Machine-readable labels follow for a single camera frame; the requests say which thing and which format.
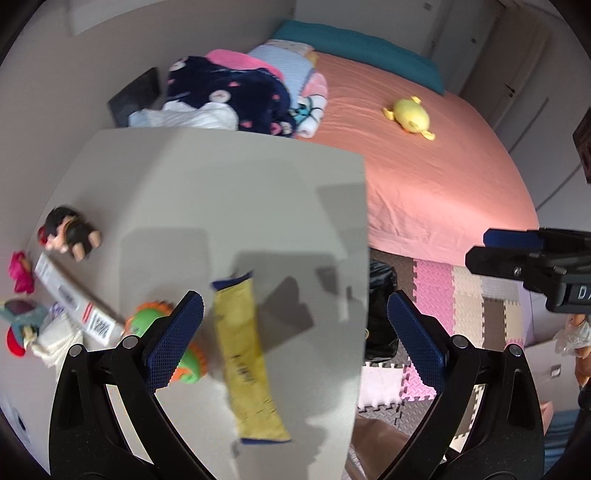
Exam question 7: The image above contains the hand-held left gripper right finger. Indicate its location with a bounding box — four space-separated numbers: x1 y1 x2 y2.
387 291 546 480

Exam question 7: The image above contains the person's left leg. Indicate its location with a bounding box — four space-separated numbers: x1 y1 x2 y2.
346 406 444 480

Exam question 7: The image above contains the long white carton box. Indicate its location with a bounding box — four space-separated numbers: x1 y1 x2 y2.
33 251 127 347

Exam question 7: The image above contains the white nightstand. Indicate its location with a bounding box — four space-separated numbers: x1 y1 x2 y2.
0 127 370 480

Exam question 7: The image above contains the white patterned pillow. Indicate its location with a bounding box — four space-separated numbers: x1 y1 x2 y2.
265 39 315 52

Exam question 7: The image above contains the black bag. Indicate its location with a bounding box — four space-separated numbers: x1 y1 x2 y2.
365 259 400 363

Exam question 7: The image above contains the pink white cartoon blanket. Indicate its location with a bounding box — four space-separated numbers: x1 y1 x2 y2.
295 71 329 139

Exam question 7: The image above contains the teal pillow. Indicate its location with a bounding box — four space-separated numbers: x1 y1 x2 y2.
270 19 446 95

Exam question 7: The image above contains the black box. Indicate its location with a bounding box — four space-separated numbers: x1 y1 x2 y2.
108 68 162 127

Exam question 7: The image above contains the bed with pink sheet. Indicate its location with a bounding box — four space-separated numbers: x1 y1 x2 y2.
277 46 541 264

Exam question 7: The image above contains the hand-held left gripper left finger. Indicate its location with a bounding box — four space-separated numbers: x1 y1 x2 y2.
51 290 206 480

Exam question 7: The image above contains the beige cardboard box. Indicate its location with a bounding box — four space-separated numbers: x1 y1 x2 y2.
522 342 591 416

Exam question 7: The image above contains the red toy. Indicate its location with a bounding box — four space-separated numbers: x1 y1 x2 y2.
6 330 28 358

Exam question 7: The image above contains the white quilted cloth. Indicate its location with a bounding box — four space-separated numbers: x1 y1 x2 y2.
128 100 238 131

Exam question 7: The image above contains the crumpled white tissue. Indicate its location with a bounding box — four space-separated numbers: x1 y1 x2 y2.
30 318 86 367

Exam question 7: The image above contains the light blue dotted blanket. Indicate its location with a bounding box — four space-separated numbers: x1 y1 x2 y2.
249 45 315 100

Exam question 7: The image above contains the pink fleece garment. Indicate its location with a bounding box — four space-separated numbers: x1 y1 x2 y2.
205 48 284 77

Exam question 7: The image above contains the yellow plush turtle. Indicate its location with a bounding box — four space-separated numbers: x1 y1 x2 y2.
382 96 436 141

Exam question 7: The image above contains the green orange toy ball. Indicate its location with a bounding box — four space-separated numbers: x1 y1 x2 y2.
124 301 206 385

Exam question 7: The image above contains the blue grey toy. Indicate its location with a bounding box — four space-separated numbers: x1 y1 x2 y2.
0 299 49 333

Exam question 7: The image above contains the clear plastic bag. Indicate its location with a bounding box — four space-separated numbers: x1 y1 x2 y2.
553 314 591 384

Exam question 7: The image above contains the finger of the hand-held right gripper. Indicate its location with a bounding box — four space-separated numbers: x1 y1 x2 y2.
465 247 555 289
482 227 546 250

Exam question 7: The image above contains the pink doll toy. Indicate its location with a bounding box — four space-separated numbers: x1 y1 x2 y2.
8 250 37 295

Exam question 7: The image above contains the foam puzzle floor mat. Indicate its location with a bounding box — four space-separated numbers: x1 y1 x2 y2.
358 249 578 457

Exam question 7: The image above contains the yellow snack wrapper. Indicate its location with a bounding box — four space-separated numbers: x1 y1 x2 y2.
211 271 293 445

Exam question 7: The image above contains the dark brown object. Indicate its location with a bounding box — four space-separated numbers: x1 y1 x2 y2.
573 108 591 183

